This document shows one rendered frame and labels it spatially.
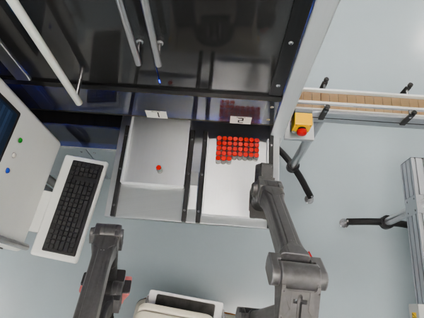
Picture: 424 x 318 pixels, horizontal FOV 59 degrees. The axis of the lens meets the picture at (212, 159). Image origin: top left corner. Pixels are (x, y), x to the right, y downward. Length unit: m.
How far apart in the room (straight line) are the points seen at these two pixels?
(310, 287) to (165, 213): 0.89
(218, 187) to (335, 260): 1.16
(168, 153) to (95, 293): 0.86
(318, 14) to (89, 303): 0.86
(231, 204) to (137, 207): 0.38
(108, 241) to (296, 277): 0.49
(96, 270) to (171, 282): 1.47
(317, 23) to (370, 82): 2.01
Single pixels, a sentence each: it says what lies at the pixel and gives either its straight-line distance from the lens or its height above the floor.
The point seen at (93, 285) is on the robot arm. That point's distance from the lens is 0.91.
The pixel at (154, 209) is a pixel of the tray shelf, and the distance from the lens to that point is 1.55.
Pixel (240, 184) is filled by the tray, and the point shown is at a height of 0.88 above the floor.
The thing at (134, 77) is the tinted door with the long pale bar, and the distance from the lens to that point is 1.35.
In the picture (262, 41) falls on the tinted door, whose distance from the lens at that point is 1.13.
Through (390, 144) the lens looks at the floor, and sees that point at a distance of 2.86.
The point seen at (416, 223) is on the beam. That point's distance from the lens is 2.14.
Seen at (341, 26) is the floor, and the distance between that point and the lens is 3.29.
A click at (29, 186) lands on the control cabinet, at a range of 1.67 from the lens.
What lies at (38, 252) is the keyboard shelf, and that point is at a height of 0.80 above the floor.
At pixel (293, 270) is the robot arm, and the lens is 0.75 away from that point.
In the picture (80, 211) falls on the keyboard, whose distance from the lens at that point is 1.68.
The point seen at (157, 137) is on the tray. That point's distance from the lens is 1.65.
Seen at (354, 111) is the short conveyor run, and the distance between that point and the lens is 1.75.
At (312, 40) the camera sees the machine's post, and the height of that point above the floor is 1.52.
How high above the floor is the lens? 2.37
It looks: 69 degrees down
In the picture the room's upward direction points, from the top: straight up
